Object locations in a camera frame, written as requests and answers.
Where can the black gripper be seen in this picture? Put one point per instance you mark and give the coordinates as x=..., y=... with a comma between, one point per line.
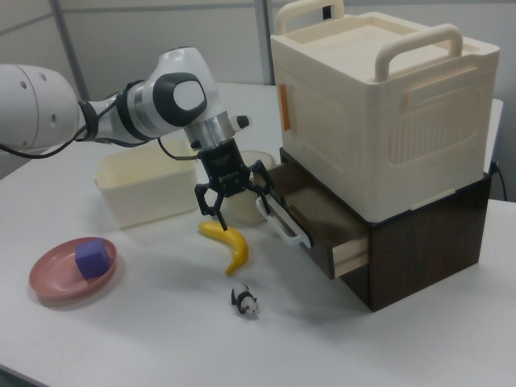
x=223, y=169

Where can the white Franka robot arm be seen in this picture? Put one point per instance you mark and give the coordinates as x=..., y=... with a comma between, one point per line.
x=32, y=105

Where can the cream open plastic bin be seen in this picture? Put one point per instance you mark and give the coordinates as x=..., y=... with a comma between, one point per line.
x=141, y=193

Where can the small beige lidded trash can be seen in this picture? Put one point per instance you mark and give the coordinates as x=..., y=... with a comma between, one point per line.
x=242, y=211

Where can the yellow toy banana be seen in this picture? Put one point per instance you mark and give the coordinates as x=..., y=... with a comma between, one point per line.
x=238, y=246

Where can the small panda figurine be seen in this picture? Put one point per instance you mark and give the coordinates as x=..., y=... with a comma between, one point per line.
x=244, y=300

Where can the purple cube block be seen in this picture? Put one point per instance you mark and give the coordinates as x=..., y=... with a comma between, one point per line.
x=92, y=260

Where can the dark brown wooden cabinet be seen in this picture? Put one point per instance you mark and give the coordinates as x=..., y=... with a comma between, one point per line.
x=423, y=258

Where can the pink round plate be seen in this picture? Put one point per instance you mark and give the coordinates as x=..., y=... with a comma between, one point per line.
x=52, y=278

